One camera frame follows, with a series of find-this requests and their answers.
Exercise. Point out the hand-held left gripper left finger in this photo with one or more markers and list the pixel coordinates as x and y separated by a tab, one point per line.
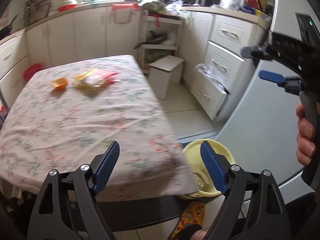
105	170

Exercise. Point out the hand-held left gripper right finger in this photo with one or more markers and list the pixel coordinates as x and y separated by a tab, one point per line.
212	170

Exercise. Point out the floral tablecloth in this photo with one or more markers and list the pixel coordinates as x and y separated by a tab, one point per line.
75	120

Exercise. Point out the black wok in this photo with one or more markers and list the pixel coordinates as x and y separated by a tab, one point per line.
6	30

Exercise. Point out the dark pan with lid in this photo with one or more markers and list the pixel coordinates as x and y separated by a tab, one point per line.
155	38

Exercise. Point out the floral slipper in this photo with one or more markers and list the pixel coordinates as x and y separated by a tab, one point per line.
187	217

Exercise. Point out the white base cabinet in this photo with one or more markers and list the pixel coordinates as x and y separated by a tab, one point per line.
87	35

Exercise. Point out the red yellow snack packet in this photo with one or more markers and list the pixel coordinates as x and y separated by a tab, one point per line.
97	78

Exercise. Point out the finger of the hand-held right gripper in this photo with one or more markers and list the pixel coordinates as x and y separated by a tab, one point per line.
271	75
247	51

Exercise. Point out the white drawer cabinet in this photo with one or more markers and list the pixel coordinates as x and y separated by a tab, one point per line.
225	42

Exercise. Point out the red plastic bag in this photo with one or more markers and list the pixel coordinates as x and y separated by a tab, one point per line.
122	6

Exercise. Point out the utensil rack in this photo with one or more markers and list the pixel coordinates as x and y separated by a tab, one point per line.
37	5

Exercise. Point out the green vegetables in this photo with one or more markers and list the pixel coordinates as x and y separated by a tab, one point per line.
155	6

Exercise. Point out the white wooden stool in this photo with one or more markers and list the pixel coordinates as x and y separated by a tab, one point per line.
160	80

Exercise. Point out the white refrigerator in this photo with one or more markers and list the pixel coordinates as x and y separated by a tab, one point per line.
250	120

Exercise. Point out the yellow plastic basin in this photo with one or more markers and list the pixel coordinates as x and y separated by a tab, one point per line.
222	150

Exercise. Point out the crumpled clear plastic bag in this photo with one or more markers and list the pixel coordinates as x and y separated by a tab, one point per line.
175	5

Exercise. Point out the person's right hand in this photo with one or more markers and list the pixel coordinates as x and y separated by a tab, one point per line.
303	130

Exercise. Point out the red bowl with lid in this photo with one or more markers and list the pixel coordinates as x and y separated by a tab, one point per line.
66	6

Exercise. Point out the white storage rack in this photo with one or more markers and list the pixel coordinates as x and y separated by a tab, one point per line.
162	20

